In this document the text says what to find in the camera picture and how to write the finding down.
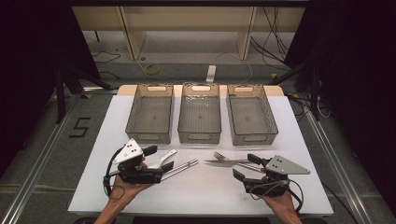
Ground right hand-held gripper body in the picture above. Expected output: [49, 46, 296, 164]
[242, 154, 311, 198]

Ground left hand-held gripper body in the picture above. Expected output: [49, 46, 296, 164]
[111, 138, 163, 185]

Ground metal fork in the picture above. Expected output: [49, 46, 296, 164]
[213, 151, 250, 164]

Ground smoky clear plastic bin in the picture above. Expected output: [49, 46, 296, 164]
[226, 84, 279, 147]
[177, 82, 222, 145]
[125, 83, 175, 145]

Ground person's right hand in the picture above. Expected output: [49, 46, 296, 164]
[263, 189, 297, 213]

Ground person's left hand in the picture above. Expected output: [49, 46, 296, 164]
[108, 175, 153, 203]

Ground white table cover sheet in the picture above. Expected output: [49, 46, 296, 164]
[67, 94, 334, 217]

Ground yellow tape roll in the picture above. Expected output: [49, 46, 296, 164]
[145, 63, 161, 77]

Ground black metal stand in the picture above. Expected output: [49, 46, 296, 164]
[53, 60, 114, 125]
[266, 57, 322, 121]

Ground black curtain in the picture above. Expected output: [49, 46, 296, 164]
[0, 0, 101, 178]
[283, 0, 396, 206]

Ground light wooden shelf unit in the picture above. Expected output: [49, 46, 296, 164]
[72, 6, 306, 62]

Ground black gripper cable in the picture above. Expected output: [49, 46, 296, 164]
[248, 178, 304, 216]
[103, 147, 126, 198]

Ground aluminium floor rail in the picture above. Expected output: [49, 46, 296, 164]
[0, 95, 80, 224]
[305, 109, 375, 224]

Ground tangled floor cables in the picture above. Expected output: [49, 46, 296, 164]
[287, 92, 332, 123]

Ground short aluminium rail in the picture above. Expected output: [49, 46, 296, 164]
[81, 86, 120, 95]

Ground white floor cable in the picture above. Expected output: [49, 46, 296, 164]
[214, 50, 254, 86]

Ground thin black floor cable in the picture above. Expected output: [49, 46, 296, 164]
[92, 50, 122, 64]

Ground black cable bundle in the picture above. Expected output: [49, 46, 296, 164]
[249, 6, 291, 69]

